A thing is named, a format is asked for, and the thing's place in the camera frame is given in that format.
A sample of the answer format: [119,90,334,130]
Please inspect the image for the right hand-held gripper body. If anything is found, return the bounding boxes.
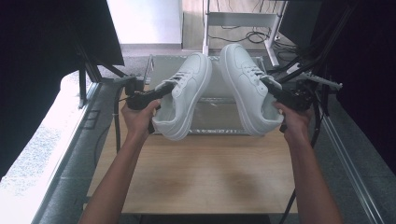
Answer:
[275,79,319,112]

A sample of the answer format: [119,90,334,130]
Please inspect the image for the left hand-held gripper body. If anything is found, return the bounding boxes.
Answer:
[123,76,163,111]

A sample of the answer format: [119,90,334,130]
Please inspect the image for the white sneaker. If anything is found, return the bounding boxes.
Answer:
[151,51,213,142]
[219,43,285,137]

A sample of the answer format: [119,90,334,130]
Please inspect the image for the clear plastic tray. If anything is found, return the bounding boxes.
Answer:
[143,54,269,135]

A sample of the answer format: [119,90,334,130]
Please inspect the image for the person's left hand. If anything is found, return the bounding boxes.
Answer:
[120,98,163,141]

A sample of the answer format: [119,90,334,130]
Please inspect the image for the person's right hand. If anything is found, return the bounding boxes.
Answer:
[273,101,314,143]

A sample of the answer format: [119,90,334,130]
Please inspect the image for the black metal stand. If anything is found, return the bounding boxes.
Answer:
[74,36,129,110]

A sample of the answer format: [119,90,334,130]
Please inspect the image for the grey metal bracket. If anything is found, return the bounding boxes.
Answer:
[285,63,344,91]

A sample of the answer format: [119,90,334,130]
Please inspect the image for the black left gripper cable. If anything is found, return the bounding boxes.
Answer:
[92,86,129,167]

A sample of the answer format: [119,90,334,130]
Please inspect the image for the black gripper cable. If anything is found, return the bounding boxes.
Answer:
[277,92,325,224]
[92,86,129,167]

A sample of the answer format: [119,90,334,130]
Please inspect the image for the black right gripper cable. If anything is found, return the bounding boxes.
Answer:
[277,92,325,224]

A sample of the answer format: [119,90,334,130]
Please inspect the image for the black floor cables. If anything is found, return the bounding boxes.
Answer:
[207,25,300,59]

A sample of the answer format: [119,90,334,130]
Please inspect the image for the white metal table frame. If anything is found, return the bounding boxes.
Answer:
[201,0,288,68]

